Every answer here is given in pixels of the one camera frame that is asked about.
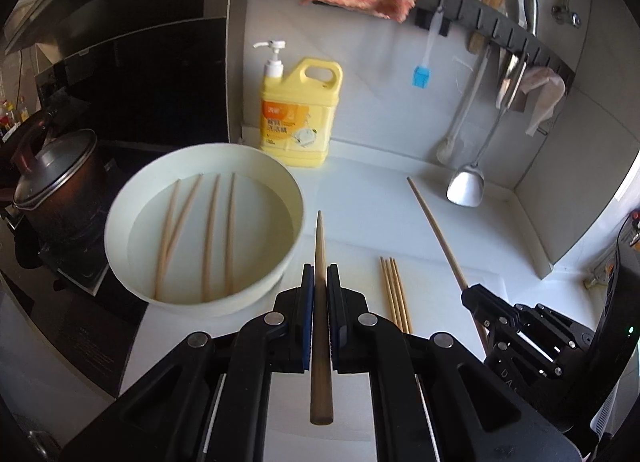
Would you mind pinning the metal spatula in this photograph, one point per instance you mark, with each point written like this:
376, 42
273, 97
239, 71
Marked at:
467, 187

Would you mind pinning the blue silicone brush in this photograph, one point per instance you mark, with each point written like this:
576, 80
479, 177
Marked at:
421, 76

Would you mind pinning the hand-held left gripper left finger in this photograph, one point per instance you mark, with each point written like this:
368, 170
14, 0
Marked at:
307, 317

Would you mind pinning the pale crumpled hanging cloth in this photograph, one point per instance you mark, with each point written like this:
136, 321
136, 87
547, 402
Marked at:
545, 97

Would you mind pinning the row of condiment bottles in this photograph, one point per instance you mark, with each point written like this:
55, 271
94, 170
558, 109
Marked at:
12, 117

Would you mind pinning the black wall rack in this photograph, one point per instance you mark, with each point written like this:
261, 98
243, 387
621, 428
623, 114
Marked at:
460, 7

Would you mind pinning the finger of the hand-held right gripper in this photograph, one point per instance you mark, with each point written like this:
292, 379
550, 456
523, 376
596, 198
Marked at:
482, 299
525, 347

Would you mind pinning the white round basin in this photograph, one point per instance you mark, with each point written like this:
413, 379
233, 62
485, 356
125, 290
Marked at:
270, 222

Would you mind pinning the gas valve with orange knob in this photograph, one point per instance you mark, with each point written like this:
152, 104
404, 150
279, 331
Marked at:
600, 273

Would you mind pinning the black range hood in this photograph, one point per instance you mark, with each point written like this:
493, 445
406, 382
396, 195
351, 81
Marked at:
150, 42

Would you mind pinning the metal water valve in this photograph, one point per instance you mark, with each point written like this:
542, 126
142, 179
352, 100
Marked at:
567, 16

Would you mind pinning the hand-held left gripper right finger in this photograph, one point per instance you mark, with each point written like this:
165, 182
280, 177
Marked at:
334, 317

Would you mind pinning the yellow dish soap bottle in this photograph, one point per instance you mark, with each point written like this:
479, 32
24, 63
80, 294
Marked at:
300, 122

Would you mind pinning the brown pot with glass lid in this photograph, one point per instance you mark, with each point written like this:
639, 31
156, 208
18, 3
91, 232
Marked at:
55, 182

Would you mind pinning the long wooden chopstick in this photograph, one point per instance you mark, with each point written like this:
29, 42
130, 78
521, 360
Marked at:
386, 282
167, 242
187, 204
393, 292
440, 237
320, 392
400, 302
404, 294

